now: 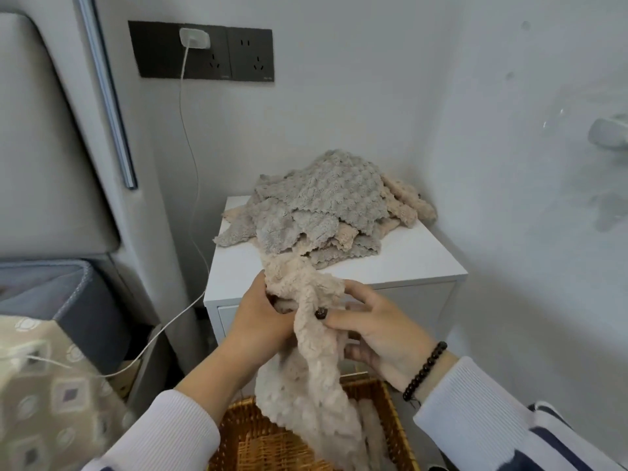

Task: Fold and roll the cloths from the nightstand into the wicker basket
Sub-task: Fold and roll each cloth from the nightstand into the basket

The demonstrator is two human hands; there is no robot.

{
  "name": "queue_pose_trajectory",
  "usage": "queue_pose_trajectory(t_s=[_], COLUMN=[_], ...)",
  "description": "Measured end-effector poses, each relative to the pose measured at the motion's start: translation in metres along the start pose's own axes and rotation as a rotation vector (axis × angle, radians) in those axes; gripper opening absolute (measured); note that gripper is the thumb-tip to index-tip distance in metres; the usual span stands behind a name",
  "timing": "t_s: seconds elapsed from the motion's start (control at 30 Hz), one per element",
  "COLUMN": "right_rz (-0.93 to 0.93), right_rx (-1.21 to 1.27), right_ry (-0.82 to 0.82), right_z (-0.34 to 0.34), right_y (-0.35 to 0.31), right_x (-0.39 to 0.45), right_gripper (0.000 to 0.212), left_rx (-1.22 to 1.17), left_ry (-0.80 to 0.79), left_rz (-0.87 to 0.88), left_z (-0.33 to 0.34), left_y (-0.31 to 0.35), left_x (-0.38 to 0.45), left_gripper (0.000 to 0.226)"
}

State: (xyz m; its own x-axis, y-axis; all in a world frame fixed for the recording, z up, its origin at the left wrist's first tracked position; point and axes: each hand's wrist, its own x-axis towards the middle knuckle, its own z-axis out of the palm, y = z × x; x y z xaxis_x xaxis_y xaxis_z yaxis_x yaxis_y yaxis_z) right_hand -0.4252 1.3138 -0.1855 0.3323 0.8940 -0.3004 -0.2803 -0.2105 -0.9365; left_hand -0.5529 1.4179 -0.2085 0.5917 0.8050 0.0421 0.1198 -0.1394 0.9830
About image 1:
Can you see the person's right hand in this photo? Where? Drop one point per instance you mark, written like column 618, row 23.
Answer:
column 387, row 333

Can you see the person's left hand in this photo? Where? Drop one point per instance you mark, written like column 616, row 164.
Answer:
column 255, row 328

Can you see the orange wicker basket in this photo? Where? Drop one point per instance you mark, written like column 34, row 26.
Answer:
column 245, row 436

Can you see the pile of beige grey towels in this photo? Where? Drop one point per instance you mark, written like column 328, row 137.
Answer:
column 324, row 201

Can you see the person's left forearm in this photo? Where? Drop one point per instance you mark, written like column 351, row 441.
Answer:
column 176, row 426

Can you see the person's right forearm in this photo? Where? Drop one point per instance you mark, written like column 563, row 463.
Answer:
column 490, row 426

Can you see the white nightstand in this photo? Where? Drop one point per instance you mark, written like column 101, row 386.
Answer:
column 422, row 259

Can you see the patterned beige bedspread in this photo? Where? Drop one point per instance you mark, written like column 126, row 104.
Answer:
column 49, row 412

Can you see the grey padded headboard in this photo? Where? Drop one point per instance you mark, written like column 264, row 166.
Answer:
column 49, row 156

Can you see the silver headboard trim strip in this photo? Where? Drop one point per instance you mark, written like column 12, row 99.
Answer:
column 108, row 98

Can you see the white charger plug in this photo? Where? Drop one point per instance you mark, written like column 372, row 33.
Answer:
column 195, row 38

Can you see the narrow black wall socket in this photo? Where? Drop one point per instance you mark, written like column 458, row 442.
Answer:
column 250, row 53

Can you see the wide black wall socket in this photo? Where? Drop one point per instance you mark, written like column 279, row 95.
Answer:
column 157, row 48

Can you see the white wall hook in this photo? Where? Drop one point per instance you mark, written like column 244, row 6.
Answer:
column 608, row 132

